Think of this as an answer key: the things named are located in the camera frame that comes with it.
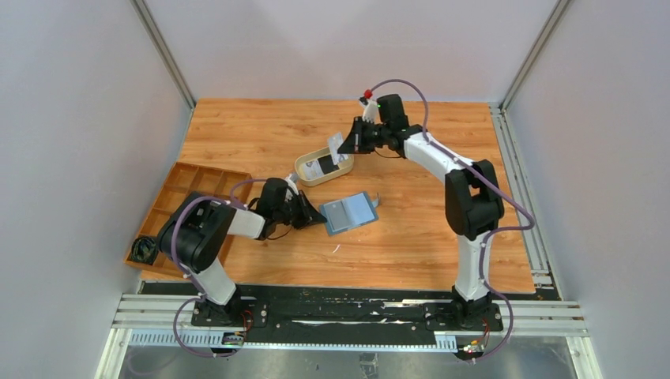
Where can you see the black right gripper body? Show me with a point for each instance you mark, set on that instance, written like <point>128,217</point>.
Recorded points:
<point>359,135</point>

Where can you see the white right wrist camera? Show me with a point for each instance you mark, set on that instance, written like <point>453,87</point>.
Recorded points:
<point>370,107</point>

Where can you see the white VIP card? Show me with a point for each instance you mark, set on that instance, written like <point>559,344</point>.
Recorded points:
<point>311,170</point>

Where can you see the aluminium corner post right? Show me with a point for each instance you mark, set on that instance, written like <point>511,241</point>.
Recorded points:
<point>516,147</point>

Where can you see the white printed credit card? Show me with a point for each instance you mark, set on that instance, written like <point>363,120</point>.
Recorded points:
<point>334,142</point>

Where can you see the aluminium frame rail front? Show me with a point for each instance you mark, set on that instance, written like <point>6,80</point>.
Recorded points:
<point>166,320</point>

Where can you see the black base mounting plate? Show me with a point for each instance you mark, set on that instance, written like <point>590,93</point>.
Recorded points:
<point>340,316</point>

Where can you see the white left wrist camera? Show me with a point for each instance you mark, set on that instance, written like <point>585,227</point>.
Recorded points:
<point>292,180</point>

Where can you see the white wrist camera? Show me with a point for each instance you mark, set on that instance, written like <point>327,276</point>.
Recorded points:
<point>370,107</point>
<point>292,180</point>

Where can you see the black VIP card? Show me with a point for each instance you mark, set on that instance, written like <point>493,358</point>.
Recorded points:
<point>327,165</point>

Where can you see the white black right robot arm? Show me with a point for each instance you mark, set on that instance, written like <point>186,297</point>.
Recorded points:
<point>474,205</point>

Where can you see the aluminium corner post left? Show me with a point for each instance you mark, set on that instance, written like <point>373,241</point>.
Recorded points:
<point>145,16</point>

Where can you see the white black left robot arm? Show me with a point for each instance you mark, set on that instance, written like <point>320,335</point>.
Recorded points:
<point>194,234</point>

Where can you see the blue leather card holder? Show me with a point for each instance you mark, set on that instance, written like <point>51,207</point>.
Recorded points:
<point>350,212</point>

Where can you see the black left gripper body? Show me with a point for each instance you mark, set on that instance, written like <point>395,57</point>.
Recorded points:
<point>301,212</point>

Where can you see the aluminium corner post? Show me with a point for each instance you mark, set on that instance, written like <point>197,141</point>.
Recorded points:
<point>516,147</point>
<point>145,16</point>

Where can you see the cream oval plastic tray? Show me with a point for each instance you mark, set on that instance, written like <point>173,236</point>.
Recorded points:
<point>345,166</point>

